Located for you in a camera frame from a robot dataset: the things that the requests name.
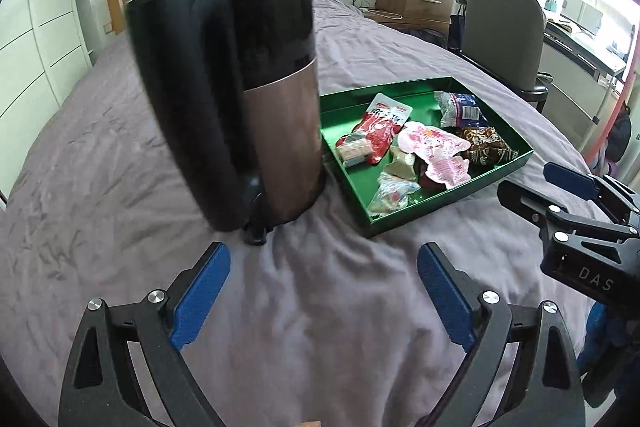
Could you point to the dark red snack packet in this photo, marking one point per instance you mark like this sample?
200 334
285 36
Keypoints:
427 179

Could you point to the pink cartoon snack packet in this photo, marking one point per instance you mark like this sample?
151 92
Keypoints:
435 147

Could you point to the small red clear-window packet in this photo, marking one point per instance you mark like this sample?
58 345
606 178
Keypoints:
352 151

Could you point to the grey office chair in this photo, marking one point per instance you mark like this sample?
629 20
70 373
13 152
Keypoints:
500 27

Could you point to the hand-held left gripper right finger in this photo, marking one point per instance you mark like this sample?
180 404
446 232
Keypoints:
445 297

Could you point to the person's right hand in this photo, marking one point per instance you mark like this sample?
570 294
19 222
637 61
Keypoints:
602 329

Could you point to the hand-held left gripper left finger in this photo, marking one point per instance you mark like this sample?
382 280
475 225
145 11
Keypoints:
200 297

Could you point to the brown gold oatmeal packet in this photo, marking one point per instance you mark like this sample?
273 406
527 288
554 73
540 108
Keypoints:
487 147

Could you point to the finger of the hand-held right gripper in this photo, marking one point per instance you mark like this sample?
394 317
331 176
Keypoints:
570 181
530 202

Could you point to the white wardrobe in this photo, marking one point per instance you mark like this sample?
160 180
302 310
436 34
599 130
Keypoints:
35 32

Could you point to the red and white snack packet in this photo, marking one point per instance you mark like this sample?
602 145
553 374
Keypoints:
382 127

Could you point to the small beige snack packet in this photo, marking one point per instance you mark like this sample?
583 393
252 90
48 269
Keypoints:
402 167

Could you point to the green tray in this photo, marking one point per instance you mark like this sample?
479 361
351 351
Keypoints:
360 189

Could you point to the clear candy packet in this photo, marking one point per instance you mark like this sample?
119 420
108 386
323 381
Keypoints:
390 197

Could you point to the blue and white snack bag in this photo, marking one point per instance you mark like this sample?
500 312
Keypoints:
462 107

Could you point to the white desk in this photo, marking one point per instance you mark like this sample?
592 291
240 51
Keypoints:
570 67

